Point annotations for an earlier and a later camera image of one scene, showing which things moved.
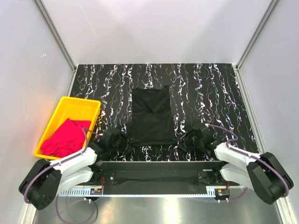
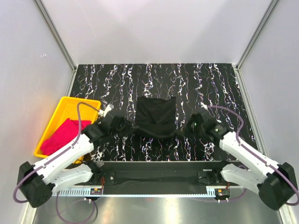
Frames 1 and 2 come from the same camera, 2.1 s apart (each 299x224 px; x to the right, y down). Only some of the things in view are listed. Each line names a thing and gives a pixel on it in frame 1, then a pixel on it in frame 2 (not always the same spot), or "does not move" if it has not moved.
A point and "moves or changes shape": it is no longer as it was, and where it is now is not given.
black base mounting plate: x=160 y=178 does not move
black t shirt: x=152 y=122 moves or changes shape
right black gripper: x=186 y=136 → x=184 y=130
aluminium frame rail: x=160 y=178 does not move
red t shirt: x=67 y=140 does not move
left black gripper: x=125 y=141 → x=129 y=126
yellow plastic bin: x=73 y=108 does not move
